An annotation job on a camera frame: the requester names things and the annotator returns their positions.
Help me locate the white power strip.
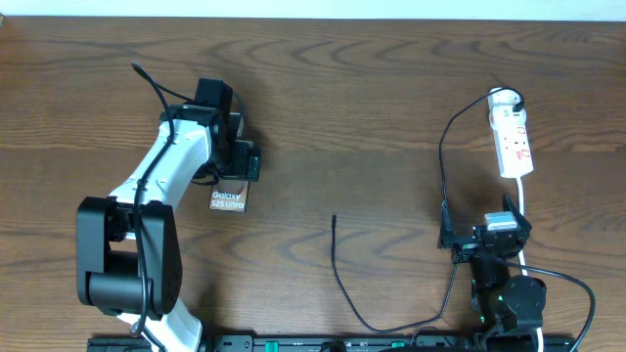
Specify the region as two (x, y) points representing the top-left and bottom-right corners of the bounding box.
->
(488, 87), (534, 179)

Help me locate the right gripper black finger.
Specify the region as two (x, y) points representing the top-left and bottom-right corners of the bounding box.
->
(502, 194), (532, 230)
(437, 199), (456, 249)

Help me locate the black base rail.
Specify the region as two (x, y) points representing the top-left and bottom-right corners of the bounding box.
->
(86, 331), (574, 352)

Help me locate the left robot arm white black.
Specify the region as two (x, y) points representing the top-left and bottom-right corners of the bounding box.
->
(76, 78), (261, 351)

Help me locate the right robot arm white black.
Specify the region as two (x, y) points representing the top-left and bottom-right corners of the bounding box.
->
(438, 195), (547, 349)

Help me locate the Galaxy smartphone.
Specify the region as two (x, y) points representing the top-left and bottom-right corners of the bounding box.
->
(208, 180), (249, 213)

